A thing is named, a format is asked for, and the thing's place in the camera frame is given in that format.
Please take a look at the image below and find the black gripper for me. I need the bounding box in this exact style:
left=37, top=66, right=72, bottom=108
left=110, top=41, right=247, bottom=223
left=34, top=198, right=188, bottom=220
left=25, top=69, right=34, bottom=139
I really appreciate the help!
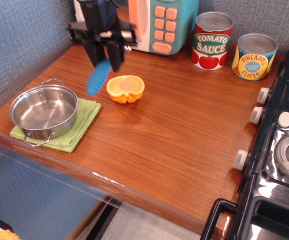
left=66, top=0, right=138, bottom=72

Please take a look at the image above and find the blue handled metal scoop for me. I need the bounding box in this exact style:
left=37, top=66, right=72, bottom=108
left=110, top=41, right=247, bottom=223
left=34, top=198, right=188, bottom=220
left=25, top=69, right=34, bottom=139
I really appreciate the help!
left=85, top=44, right=133, bottom=98

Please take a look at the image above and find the stainless steel pot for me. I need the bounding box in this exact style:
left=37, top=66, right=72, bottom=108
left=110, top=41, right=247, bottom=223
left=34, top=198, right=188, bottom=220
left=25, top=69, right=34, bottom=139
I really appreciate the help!
left=9, top=78, right=79, bottom=147

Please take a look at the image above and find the orange toy squash half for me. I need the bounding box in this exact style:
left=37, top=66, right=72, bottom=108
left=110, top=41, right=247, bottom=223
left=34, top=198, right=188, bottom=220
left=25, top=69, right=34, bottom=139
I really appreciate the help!
left=106, top=75, right=145, bottom=104

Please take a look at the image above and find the green folded cloth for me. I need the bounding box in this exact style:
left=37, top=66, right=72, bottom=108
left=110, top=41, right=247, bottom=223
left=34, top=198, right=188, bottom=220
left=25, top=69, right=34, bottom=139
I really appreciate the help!
left=10, top=98, right=101, bottom=153

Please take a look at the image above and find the teal toy microwave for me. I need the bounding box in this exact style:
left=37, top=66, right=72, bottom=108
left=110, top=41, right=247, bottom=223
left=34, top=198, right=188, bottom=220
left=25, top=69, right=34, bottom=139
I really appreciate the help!
left=70, top=0, right=199, bottom=56

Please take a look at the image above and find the tomato sauce can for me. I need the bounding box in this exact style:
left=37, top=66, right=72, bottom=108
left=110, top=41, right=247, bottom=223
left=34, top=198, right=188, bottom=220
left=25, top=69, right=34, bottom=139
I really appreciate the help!
left=191, top=11, right=234, bottom=71

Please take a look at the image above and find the pineapple slices can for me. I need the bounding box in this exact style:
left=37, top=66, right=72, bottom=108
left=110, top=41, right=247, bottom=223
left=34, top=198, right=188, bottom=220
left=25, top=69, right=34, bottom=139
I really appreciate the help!
left=231, top=33, right=278, bottom=81

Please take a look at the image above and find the white stove knob rear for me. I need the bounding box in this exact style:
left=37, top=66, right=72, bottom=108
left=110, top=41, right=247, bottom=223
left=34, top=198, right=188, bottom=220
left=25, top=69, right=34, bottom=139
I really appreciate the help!
left=257, top=87, right=270, bottom=106

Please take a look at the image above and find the white stove knob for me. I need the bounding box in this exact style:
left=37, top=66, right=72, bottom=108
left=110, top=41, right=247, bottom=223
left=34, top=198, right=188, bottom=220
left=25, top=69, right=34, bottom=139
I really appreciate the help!
left=257, top=87, right=270, bottom=106
left=249, top=106, right=263, bottom=125
left=233, top=149, right=249, bottom=172

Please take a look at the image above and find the white stove knob middle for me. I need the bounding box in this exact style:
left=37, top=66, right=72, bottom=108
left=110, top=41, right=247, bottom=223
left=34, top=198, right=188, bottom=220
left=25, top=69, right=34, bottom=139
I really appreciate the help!
left=249, top=106, right=263, bottom=125

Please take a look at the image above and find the white stove knob front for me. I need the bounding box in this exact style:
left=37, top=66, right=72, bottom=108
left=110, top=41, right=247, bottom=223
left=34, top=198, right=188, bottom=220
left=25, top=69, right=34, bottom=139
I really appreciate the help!
left=233, top=149, right=249, bottom=172

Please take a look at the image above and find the orange object bottom left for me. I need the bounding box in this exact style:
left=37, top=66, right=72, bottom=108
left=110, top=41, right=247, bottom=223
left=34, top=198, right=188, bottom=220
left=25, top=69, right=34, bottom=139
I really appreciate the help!
left=0, top=229, right=20, bottom=240

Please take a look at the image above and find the black toy stove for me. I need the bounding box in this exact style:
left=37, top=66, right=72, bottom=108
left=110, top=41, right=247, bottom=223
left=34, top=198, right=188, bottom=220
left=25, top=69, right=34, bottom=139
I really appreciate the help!
left=201, top=50, right=289, bottom=240

